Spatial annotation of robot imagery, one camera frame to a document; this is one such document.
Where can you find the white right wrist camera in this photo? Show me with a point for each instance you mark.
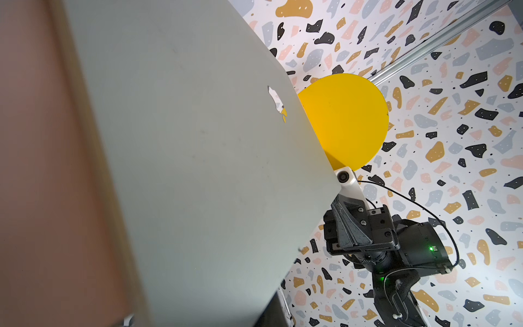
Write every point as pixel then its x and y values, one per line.
pixel 350 187

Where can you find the silver laptop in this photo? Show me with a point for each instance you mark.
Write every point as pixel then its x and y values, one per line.
pixel 218 172

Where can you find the aluminium corner frame post right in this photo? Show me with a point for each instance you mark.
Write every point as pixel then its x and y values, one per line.
pixel 439 39

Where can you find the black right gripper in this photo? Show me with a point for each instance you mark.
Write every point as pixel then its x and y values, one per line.
pixel 373 240

